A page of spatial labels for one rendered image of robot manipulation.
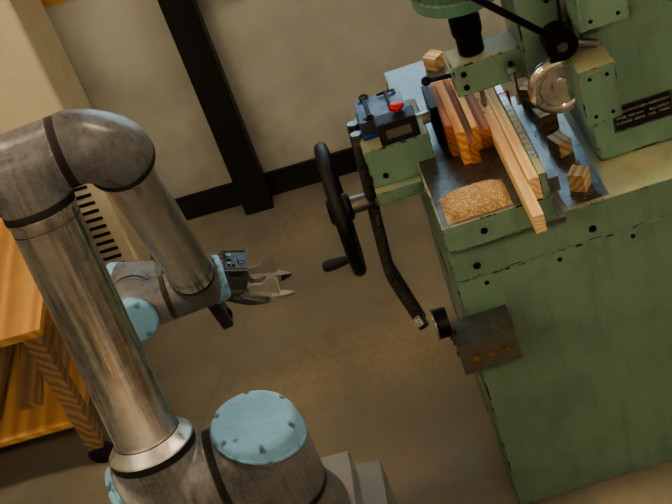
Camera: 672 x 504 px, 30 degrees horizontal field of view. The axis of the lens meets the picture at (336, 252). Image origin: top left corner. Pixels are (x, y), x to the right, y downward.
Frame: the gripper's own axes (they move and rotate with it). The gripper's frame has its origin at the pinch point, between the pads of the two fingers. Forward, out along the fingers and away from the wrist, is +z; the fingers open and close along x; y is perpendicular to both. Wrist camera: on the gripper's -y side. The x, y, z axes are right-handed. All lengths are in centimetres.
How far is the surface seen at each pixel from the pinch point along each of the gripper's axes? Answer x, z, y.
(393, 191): 0.5, 20.3, 22.6
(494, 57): 4, 38, 50
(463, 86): 4, 33, 44
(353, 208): 6.1, 13.8, 14.8
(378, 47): 136, 46, -16
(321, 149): 9.6, 6.8, 27.0
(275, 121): 138, 15, -43
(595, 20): -11, 50, 66
